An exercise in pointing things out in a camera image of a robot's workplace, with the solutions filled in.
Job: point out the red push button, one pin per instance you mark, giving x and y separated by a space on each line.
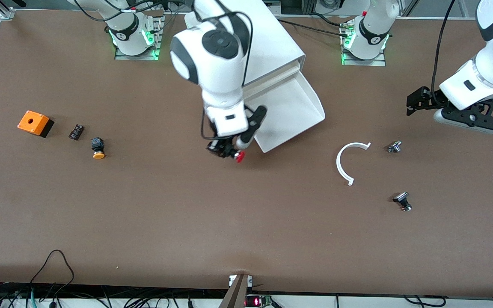
240 157

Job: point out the white drawer with wide lip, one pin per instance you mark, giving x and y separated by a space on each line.
289 111

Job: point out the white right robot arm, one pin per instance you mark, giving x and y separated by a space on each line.
216 55

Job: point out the white drawer cabinet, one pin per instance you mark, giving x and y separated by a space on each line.
272 38

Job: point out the black and silver push button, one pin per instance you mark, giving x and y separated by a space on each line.
402 199

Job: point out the orange mushroom push button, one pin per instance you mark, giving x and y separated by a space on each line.
98 149

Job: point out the orange button box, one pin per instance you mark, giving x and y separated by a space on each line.
32 122

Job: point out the white curved plastic arc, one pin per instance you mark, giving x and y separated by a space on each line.
339 164

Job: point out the small black terminal block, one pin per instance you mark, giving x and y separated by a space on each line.
76 131

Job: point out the circuit board with red display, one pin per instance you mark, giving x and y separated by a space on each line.
258 301

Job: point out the small silver metal switch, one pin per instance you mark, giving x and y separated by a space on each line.
394 147

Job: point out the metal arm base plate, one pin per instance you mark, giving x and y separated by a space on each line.
364 62
137 56

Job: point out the brown camera mount beam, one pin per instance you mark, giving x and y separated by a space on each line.
234 295

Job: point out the aluminium frame profile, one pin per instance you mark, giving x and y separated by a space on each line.
2 9

